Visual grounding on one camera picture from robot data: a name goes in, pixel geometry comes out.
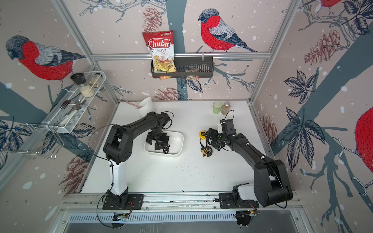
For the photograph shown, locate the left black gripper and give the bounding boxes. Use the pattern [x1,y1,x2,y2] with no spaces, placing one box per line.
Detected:
[148,128,171,146]

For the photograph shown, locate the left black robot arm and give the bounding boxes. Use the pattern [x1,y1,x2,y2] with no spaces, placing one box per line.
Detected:
[104,112,173,207]

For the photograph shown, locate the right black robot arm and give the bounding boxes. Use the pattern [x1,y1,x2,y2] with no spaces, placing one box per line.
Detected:
[204,128,293,207]

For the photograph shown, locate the white storage box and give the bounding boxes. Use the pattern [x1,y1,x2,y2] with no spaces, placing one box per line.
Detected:
[144,131,184,157]

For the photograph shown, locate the spice jar silver lid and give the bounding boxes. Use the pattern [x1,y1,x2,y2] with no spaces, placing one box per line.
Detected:
[220,101,231,116]

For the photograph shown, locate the green plastic cup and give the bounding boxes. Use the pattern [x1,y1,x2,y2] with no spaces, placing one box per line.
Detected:
[212,102,223,114]

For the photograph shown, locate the white utensil cup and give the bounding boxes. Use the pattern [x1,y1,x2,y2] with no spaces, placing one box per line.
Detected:
[138,97,154,117]

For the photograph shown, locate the metal spoon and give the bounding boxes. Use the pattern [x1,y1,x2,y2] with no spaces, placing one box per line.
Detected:
[66,100,86,116]

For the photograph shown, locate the metal fork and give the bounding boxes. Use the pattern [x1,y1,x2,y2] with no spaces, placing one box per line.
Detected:
[60,94,80,109]

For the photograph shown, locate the red cassava chips bag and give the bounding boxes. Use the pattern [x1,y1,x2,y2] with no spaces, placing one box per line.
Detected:
[142,31,177,76]

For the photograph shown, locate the black lid jar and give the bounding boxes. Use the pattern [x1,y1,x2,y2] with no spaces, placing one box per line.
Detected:
[71,73,95,98]

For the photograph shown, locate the pink utensil handle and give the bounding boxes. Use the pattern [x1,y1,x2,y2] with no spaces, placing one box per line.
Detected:
[125,101,142,109]

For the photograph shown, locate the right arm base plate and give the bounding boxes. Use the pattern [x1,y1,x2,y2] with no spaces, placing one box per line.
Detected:
[218,192,259,209]

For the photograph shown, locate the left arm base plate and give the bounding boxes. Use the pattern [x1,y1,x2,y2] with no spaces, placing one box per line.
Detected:
[103,193,144,210]

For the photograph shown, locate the black wall basket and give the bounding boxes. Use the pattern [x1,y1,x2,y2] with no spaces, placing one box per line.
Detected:
[151,56,214,78]

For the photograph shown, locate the white wire rack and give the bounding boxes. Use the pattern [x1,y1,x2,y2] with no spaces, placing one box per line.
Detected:
[34,71,106,134]

